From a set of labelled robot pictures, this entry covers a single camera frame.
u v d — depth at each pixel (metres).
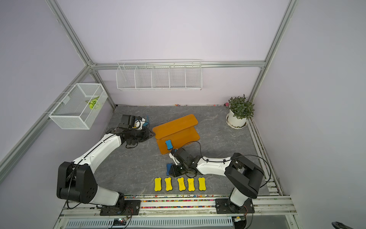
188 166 0.66
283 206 0.75
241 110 0.91
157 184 0.81
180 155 0.67
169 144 0.96
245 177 0.44
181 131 0.90
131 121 0.69
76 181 0.42
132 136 0.72
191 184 0.79
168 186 0.79
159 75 0.99
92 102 0.81
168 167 0.87
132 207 0.73
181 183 0.80
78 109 0.83
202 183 0.81
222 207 0.74
